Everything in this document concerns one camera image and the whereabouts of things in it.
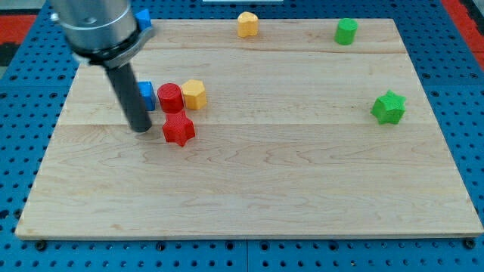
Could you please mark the red star block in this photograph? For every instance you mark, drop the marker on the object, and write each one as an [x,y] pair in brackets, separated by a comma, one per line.
[178,128]

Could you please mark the red cylinder block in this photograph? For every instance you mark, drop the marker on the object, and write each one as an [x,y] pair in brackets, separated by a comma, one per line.
[170,98]

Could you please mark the yellow hexagon block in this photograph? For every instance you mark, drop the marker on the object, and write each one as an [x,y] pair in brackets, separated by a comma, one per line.
[194,93]

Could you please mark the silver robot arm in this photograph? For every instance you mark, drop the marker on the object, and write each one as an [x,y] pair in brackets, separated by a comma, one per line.
[108,33]

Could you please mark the green cylinder block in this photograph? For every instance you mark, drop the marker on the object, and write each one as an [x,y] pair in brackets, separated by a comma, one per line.
[345,32]

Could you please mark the blue cube block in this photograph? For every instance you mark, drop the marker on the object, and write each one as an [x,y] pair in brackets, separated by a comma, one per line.
[147,93]

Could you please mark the yellow heart block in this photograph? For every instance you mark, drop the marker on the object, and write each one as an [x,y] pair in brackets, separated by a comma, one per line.
[247,24]

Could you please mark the blue block behind arm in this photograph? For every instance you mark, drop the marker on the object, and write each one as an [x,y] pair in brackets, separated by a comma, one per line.
[143,19]

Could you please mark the wooden board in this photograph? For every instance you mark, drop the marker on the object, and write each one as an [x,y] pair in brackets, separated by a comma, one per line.
[286,147]

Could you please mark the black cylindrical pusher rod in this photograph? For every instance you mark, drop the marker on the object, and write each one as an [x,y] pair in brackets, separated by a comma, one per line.
[125,86]

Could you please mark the green star block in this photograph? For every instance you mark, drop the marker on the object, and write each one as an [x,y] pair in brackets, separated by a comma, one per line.
[389,108]

